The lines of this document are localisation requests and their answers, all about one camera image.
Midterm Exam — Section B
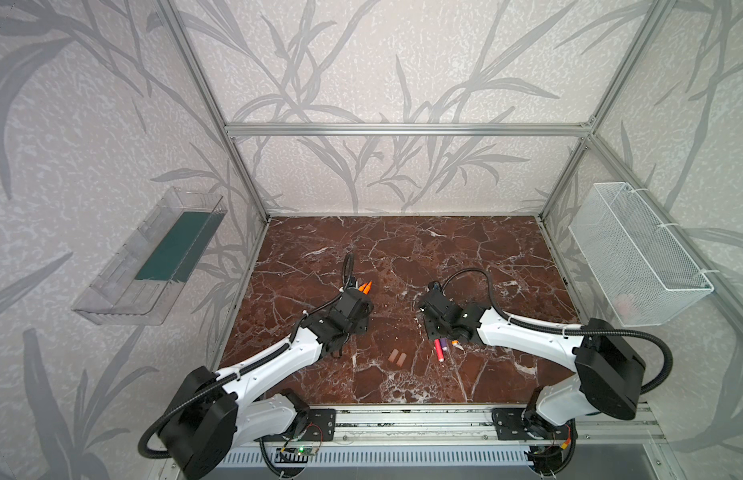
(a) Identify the pink marker group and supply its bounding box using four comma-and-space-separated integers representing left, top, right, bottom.
433, 339, 445, 363

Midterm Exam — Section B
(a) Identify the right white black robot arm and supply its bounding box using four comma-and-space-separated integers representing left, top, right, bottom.
417, 283, 645, 430

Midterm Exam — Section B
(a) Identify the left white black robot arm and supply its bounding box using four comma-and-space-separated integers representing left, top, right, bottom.
138, 284, 373, 479

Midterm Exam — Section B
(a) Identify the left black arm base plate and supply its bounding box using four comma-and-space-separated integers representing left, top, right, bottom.
275, 408, 338, 442

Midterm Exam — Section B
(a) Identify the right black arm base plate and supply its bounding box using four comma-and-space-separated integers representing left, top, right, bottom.
491, 407, 577, 443

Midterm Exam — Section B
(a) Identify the black corrugated cable left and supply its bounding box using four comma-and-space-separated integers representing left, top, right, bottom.
136, 251, 358, 461

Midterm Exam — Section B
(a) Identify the black corrugated cable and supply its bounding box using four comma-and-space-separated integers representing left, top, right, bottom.
136, 251, 358, 461
440, 267, 673, 395

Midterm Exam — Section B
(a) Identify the white wire mesh basket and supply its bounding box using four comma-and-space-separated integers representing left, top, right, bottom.
569, 182, 715, 328

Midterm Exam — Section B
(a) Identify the aluminium frame rail front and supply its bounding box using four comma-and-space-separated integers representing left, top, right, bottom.
299, 403, 667, 449

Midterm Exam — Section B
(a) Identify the clear plastic wall bin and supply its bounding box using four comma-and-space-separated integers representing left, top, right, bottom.
72, 187, 228, 326

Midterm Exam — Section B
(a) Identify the black corrugated cable right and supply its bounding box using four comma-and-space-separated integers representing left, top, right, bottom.
440, 267, 673, 395

